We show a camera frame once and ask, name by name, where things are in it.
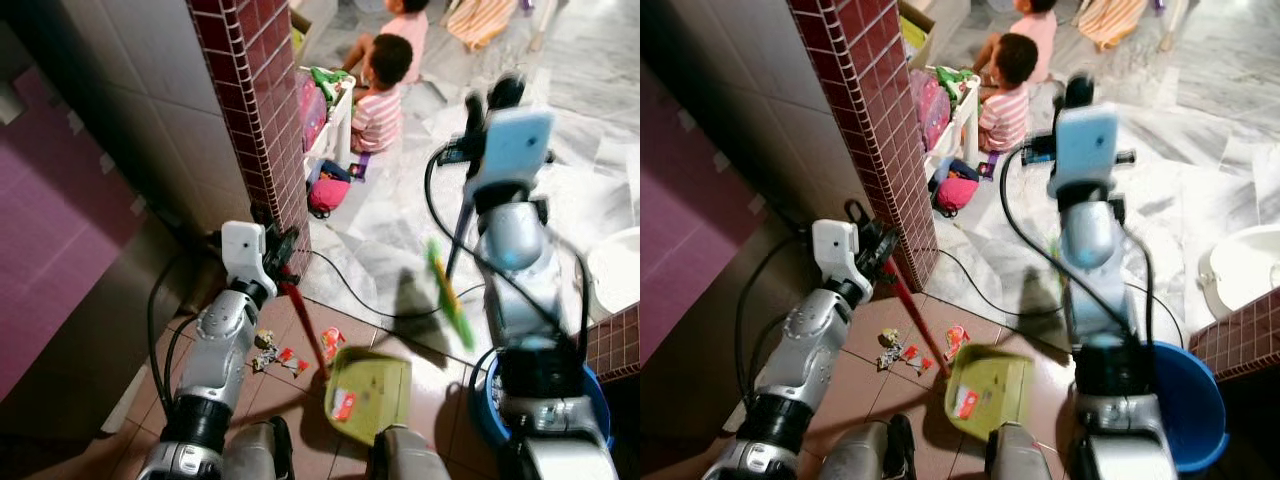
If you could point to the green bristle broom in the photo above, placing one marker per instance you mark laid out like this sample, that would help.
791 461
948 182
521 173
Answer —
452 295
1054 250

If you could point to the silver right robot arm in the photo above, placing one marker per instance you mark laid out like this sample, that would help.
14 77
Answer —
1092 245
515 250

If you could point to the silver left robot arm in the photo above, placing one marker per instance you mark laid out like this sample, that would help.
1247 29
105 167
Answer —
222 345
812 340

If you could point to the child in pink shirt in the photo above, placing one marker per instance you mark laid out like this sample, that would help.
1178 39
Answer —
1038 30
410 30

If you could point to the orange striped cloth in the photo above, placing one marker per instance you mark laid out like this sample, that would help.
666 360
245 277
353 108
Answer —
480 22
1110 22

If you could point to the child in striped shirt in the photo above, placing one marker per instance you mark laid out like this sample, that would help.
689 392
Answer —
380 110
1005 112

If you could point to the pink and black backpack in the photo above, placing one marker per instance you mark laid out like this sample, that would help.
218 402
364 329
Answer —
957 190
328 192

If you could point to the crumpled brown wrapper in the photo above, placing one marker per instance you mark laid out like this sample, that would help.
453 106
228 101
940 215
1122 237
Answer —
889 339
264 341

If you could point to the red snack wrapper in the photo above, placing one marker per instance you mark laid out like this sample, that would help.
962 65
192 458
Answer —
957 340
332 343

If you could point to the torn red white wrapper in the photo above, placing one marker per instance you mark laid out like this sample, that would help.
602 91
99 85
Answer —
290 360
915 358

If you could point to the small purple book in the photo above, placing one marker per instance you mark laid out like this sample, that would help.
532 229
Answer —
986 166
359 167

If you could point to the white toy rack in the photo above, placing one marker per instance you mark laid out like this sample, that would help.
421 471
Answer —
962 128
338 130

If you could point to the green toy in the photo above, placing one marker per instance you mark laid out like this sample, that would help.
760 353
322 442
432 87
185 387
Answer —
952 80
328 80

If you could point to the red white packet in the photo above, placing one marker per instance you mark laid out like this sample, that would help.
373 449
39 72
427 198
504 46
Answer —
966 402
343 405

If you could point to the cardboard box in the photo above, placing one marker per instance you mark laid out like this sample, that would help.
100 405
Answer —
915 35

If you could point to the robot left leg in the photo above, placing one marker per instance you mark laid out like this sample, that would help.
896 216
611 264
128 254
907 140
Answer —
255 455
865 450

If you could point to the robot leg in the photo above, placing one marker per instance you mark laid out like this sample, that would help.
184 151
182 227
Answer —
255 455
405 458
865 450
1020 455

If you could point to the white plastic basin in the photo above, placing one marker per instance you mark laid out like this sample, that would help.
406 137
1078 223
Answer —
1240 270
615 270

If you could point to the robot right leg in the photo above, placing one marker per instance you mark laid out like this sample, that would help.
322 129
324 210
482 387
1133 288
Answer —
405 458
1020 455

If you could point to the blue plastic bucket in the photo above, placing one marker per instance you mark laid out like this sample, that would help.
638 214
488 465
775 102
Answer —
1185 405
483 405

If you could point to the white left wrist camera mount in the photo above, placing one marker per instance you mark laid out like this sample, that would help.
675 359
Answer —
241 250
832 245

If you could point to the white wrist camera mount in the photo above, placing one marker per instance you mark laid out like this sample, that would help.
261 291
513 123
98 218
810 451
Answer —
241 250
1088 145
832 245
515 145

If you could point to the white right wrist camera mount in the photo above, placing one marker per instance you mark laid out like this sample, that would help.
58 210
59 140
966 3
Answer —
1088 145
515 145

